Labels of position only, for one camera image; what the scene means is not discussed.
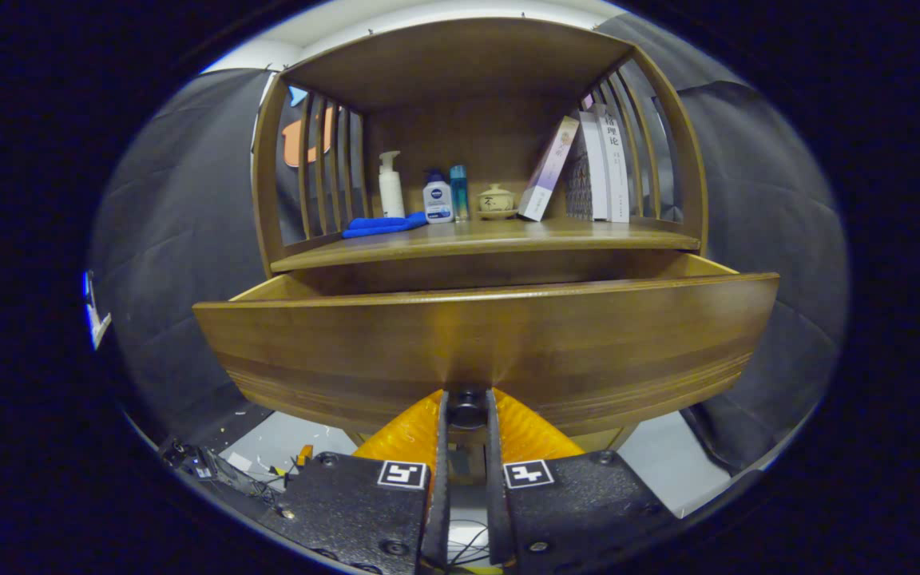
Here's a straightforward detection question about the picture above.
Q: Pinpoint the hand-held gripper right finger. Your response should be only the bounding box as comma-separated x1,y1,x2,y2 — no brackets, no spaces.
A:
484,387,678,574

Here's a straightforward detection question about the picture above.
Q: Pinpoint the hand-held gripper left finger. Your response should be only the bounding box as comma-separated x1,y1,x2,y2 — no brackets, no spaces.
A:
259,388,451,574

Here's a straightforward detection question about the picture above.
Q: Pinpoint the wooden drawer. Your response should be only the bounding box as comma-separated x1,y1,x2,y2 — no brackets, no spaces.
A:
192,252,780,436

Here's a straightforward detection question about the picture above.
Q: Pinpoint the wooden countertop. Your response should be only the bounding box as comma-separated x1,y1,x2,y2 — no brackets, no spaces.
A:
268,216,702,274

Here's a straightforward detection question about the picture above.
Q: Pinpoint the wooden cabinet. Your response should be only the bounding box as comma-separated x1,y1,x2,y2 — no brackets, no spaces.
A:
251,18,708,456

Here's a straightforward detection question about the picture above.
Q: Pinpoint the black floor equipment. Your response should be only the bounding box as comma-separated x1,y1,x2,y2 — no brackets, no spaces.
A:
161,438,285,504

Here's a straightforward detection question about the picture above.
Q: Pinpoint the blue folded cloth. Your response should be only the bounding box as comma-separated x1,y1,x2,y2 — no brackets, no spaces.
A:
341,212,429,240

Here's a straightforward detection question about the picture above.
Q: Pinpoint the lidded ceramic tea cup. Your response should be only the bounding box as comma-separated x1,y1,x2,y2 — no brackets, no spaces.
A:
476,184,519,220

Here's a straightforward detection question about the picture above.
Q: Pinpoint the patterned dark book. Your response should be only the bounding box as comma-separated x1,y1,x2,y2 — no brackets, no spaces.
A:
565,132,593,220

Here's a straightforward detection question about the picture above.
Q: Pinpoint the white lotion bottle blue cap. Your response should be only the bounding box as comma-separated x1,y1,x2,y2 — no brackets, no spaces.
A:
422,169,454,224

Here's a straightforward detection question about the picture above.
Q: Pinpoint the white pump bottle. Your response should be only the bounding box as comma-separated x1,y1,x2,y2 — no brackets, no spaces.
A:
378,150,406,219

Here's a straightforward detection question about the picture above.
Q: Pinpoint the blue glass bottle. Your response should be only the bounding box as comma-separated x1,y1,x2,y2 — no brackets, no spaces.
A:
450,165,470,222

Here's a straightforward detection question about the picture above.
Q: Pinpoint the plain white book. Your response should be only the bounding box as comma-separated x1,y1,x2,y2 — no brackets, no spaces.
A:
578,110,609,222

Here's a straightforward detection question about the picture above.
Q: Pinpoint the printed poster board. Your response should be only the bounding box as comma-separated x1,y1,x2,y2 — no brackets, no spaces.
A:
83,272,113,351

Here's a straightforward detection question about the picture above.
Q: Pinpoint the purple book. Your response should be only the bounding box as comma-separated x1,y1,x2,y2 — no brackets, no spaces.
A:
517,116,581,222

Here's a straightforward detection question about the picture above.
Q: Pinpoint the white book printed spine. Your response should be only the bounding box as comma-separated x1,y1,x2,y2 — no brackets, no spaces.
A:
594,104,631,224

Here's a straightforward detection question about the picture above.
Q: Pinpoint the thin black cable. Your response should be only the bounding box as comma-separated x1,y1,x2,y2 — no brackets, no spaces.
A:
448,519,494,566

